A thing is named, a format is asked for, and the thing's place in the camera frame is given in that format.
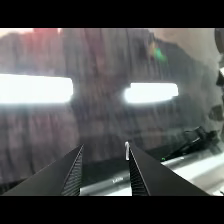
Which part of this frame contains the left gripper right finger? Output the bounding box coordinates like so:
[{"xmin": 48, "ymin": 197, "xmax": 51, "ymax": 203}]
[{"xmin": 124, "ymin": 141, "xmax": 210, "ymax": 197}]

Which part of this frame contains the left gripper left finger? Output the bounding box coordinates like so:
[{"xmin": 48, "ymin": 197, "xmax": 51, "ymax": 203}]
[{"xmin": 2, "ymin": 143, "xmax": 85, "ymax": 197}]

